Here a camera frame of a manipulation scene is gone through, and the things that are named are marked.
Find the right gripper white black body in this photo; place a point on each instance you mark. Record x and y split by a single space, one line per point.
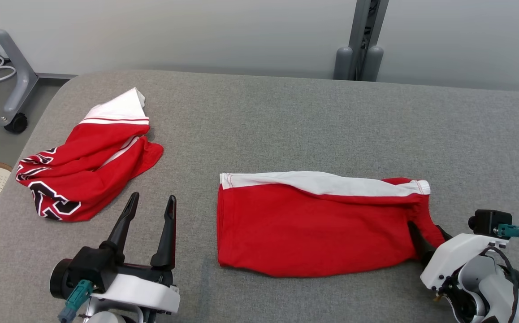
452 260

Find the dark grey wall post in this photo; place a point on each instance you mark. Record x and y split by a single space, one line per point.
367 27

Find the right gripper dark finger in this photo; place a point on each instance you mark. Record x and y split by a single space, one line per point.
444 234
422 249

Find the black caster wheel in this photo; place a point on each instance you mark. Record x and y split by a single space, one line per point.
16 123

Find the red basketball jersey with numbers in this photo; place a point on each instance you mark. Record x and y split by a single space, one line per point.
98 179

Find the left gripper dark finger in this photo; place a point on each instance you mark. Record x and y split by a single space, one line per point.
169 237
123 229

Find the red shorts with white band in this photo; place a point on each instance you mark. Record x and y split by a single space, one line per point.
309 233

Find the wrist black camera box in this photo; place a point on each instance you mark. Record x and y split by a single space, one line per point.
84 269
488 222

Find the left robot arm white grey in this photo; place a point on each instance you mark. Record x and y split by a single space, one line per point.
107 317

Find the grey fabric sofa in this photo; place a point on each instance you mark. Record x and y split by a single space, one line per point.
286 125

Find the grey metal desk leg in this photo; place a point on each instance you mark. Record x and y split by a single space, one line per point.
17 80

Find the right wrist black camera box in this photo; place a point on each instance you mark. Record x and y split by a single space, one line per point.
488 222

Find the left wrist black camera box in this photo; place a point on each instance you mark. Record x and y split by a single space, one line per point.
84 269

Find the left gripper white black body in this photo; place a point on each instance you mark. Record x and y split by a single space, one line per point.
143 291

